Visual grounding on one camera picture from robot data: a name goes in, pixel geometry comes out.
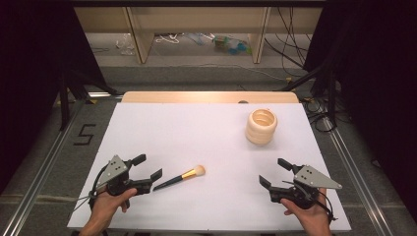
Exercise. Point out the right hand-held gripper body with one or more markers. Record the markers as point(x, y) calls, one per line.
point(303, 187)

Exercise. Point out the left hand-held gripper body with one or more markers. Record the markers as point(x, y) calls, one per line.
point(115, 173)

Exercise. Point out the cream ribbed round holder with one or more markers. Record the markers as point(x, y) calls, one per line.
point(261, 126)

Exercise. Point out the person's right hand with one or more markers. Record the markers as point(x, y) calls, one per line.
point(308, 214)

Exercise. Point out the person's left hand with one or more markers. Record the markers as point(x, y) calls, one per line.
point(111, 204)

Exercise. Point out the white table mat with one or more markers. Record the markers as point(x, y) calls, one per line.
point(203, 144)

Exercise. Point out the black tripod stand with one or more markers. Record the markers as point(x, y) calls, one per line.
point(323, 85)
point(70, 88)

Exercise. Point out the wooden table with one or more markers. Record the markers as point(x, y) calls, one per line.
point(209, 97)

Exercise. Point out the black curtain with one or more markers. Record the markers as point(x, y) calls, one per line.
point(36, 85)
point(377, 98)

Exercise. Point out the clear plastic bag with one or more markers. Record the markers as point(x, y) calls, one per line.
point(126, 44)

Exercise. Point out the colourful plastic toys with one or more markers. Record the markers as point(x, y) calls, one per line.
point(232, 46)

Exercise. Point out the wooden shelf unit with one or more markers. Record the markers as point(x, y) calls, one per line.
point(196, 29)

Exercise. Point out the aluminium floor rail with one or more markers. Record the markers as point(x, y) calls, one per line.
point(355, 177)
point(39, 170)

